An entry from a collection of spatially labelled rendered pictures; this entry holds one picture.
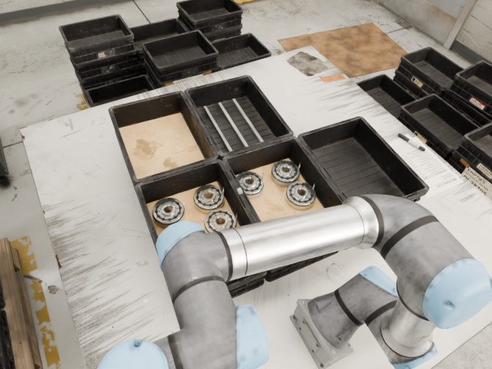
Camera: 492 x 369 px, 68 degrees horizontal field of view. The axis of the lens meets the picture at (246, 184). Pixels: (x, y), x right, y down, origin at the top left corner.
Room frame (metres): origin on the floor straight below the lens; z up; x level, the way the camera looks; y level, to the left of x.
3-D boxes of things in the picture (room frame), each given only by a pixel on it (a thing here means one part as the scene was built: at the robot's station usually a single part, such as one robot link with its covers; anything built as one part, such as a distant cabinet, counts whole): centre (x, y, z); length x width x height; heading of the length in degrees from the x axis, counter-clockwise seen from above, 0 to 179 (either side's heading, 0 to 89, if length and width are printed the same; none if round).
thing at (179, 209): (0.66, 0.25, 0.86); 0.10 x 0.10 x 0.01
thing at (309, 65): (1.81, -0.28, 0.71); 0.22 x 0.19 x 0.01; 34
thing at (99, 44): (2.14, 1.04, 0.37); 0.40 x 0.30 x 0.45; 124
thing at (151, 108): (0.95, 0.32, 0.87); 0.40 x 0.30 x 0.11; 29
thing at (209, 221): (0.63, 0.07, 0.86); 0.10 x 0.10 x 0.01
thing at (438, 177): (1.12, -0.75, 0.70); 0.33 x 0.23 x 0.01; 34
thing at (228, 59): (2.25, 0.15, 0.31); 0.40 x 0.30 x 0.34; 124
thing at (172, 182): (0.60, 0.13, 0.87); 0.40 x 0.30 x 0.11; 29
